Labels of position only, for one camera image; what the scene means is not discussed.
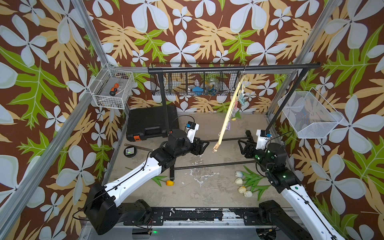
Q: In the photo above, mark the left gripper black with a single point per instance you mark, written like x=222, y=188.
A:
x=199, y=149

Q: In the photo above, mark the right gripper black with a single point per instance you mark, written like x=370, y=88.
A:
x=250, y=147

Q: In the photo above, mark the yellow tulip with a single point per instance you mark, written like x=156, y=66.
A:
x=235, y=114

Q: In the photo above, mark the cream clip hanger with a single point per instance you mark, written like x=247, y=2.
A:
x=238, y=92

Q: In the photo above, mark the black metal clothes rack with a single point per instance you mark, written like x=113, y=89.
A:
x=210, y=121

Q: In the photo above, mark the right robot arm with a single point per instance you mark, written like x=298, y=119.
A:
x=272, y=161

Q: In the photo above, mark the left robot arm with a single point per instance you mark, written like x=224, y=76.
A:
x=105, y=205

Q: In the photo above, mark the orange tulip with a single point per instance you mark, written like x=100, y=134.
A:
x=161, y=180

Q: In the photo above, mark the blue object in basket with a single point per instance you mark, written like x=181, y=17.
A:
x=198, y=91

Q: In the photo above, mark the black plastic tool case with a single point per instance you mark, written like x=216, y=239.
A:
x=150, y=122

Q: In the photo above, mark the metal ruler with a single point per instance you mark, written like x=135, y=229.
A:
x=139, y=147

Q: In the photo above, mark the clear plastic jar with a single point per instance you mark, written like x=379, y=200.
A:
x=212, y=86

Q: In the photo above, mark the round black digital scale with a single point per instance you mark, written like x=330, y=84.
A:
x=130, y=151

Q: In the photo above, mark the white mesh basket right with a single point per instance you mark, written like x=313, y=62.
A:
x=310, y=115

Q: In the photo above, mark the red black screwdriver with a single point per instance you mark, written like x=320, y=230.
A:
x=114, y=90

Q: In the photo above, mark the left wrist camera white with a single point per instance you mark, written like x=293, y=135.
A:
x=191, y=128

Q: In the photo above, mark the black wire wall basket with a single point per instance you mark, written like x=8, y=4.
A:
x=182, y=85

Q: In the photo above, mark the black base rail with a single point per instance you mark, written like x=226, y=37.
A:
x=247, y=216

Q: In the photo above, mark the white wire basket left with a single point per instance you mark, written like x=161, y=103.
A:
x=104, y=81

